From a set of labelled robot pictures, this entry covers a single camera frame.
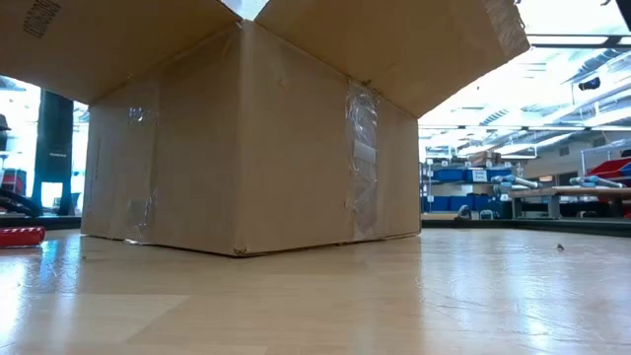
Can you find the red crate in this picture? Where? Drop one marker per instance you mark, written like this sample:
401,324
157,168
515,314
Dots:
14,181

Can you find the tall black tower stand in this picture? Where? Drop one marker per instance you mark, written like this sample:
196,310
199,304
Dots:
54,158

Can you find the red box cutter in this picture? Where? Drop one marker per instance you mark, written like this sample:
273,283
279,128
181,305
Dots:
22,237

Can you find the blue storage bin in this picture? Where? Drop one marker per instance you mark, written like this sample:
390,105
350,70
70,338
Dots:
458,203
449,176

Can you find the red storage bin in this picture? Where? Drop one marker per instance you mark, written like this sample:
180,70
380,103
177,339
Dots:
611,168

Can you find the black dome camera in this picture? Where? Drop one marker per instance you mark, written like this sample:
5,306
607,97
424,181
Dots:
589,84

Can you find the wooden workbench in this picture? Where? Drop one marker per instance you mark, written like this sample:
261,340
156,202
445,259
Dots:
567,193

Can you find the cardboard box on shelf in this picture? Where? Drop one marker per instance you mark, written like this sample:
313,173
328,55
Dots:
485,159

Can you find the brown cardboard box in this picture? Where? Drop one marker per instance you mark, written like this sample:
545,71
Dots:
296,163

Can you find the grey blue robot tube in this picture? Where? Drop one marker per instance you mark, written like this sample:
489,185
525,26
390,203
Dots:
522,182
599,181

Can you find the tan wooden desk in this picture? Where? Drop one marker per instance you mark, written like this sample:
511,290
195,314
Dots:
439,216

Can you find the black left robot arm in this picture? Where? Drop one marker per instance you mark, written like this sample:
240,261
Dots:
4,135

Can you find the black overhead frame beam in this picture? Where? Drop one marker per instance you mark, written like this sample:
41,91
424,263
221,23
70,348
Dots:
613,41

